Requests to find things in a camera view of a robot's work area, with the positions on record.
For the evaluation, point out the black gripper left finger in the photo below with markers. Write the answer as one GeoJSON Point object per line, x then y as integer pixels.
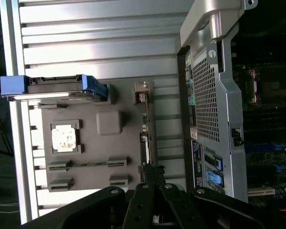
{"type": "Point", "coordinates": [138, 205]}

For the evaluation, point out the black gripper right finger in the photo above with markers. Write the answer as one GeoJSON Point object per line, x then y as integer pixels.
{"type": "Point", "coordinates": [181, 207]}

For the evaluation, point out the green RAM stick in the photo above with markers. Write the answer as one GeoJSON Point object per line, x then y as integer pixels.
{"type": "Point", "coordinates": [90, 164]}

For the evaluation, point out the grey parts rack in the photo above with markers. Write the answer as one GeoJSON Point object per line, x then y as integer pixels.
{"type": "Point", "coordinates": [97, 148]}

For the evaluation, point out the green motherboard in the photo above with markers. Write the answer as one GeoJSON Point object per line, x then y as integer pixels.
{"type": "Point", "coordinates": [264, 155]}

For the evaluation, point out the silver CPU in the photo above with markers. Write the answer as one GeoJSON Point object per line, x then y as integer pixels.
{"type": "Point", "coordinates": [63, 139]}

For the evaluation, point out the open black PC case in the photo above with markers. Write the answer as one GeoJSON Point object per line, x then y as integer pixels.
{"type": "Point", "coordinates": [209, 95]}

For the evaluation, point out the hard disk blue carrier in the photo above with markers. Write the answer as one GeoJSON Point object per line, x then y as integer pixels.
{"type": "Point", "coordinates": [50, 88]}

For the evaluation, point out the CPU socket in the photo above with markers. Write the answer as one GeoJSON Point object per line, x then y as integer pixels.
{"type": "Point", "coordinates": [269, 86]}

